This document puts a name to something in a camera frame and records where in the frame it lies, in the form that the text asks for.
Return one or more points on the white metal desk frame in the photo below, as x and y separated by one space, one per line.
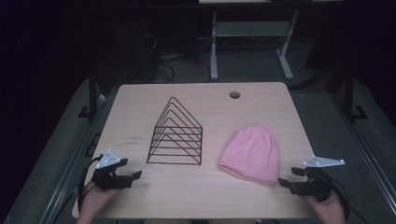
249 29

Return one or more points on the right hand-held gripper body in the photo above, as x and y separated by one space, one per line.
316 186

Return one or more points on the aluminium floor rail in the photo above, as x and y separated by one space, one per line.
367 155
67 177

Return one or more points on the black metal stand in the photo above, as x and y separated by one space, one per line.
349 93
92 93

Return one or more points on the person's left hand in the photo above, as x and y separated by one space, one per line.
93 200

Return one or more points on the pink knit beanie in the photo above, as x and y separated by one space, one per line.
252 154

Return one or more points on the person's right hand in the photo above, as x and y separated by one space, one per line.
327 208

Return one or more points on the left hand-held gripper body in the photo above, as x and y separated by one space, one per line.
104 180

